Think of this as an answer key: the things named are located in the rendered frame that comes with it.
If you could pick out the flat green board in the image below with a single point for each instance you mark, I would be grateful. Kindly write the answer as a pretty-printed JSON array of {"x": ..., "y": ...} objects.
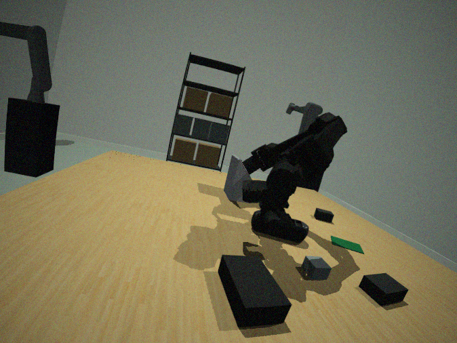
[{"x": 347, "y": 244}]

